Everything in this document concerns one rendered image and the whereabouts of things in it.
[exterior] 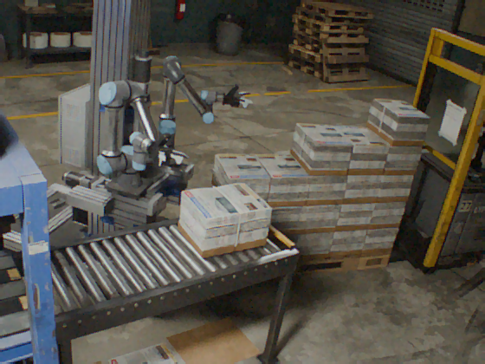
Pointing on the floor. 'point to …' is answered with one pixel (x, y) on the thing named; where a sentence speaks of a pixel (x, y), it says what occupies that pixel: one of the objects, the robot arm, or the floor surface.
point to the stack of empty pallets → (315, 20)
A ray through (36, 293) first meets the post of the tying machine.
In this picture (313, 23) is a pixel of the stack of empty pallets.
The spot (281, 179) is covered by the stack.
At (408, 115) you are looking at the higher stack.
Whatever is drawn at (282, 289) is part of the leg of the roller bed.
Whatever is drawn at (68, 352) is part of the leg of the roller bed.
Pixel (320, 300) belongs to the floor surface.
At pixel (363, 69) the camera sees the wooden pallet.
